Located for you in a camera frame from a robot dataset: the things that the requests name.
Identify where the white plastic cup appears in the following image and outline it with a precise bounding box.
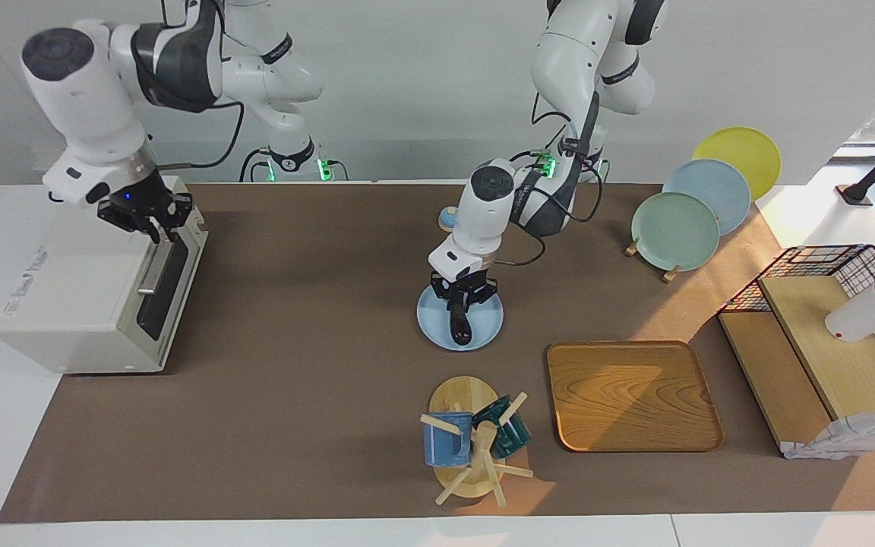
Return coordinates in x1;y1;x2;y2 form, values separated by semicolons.
824;257;875;343

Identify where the blue mug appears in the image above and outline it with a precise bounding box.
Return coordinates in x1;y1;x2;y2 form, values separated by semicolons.
423;411;475;467

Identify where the pale green plate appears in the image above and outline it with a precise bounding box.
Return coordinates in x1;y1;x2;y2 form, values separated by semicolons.
630;191;721;273

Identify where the dark green mug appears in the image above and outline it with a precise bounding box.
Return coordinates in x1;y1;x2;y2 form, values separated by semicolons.
472;395;532;460

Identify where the dark purple eggplant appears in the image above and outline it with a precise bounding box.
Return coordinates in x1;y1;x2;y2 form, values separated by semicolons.
449;302;475;348

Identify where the small light blue plate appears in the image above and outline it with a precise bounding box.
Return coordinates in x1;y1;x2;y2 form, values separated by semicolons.
416;285;504;352

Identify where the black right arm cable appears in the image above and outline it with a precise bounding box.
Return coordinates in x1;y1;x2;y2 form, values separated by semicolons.
153;0;245;172

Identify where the cream toaster oven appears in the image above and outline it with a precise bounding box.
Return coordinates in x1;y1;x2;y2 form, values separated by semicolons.
0;176;209;375

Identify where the wooden shelf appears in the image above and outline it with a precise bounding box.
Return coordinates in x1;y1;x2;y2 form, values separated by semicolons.
717;275;875;457

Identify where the wooden tray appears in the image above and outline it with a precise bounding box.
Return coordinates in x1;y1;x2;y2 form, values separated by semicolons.
546;340;725;454

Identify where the oven door with glass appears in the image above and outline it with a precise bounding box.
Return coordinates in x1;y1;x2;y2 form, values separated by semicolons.
134;217;209;359

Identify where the brown table mat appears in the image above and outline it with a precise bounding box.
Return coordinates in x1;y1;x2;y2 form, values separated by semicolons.
0;182;875;525

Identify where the large light blue plate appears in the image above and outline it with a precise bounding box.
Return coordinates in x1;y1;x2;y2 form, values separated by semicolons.
662;159;752;236

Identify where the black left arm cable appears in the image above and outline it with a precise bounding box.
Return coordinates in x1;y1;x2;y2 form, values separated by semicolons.
492;114;607;268

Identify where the black arm base cable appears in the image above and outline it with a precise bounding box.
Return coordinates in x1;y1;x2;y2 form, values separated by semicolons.
238;148;349;183

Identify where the yellow plate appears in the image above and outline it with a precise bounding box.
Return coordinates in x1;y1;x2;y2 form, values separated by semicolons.
692;127;782;202

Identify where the wooden plate rack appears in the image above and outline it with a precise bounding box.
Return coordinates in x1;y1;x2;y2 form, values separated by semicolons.
625;237;683;283

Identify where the wooden mug tree stand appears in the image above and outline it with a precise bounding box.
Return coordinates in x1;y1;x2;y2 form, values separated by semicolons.
419;375;535;508

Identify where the marble patterned cloth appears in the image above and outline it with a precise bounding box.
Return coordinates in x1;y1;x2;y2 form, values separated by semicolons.
782;408;875;461

